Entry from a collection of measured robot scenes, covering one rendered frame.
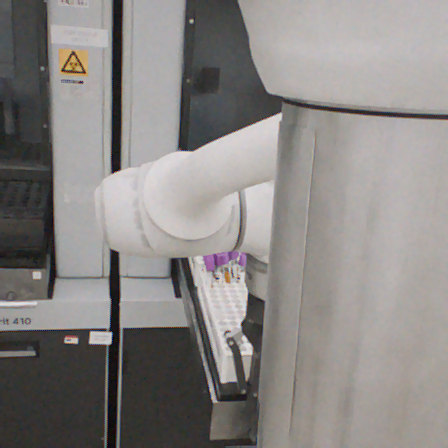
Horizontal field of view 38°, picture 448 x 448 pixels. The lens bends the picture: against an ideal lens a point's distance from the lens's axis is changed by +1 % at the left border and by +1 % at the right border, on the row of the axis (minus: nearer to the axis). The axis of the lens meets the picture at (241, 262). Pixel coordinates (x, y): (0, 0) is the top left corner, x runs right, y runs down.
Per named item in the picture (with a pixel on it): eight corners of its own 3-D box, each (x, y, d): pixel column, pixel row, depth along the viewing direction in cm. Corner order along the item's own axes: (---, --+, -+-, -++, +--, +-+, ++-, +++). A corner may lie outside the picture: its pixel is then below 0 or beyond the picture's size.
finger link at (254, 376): (270, 334, 89) (260, 334, 89) (259, 401, 94) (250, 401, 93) (264, 320, 93) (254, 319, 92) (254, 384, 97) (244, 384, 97)
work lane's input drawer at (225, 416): (168, 251, 160) (170, 217, 156) (223, 252, 163) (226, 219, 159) (212, 462, 96) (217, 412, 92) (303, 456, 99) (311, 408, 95)
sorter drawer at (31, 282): (14, 185, 190) (13, 155, 186) (65, 187, 193) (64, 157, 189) (-30, 312, 126) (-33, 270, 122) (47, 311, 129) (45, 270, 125)
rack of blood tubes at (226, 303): (196, 296, 126) (198, 268, 124) (246, 296, 129) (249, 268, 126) (220, 389, 100) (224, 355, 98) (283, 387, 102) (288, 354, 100)
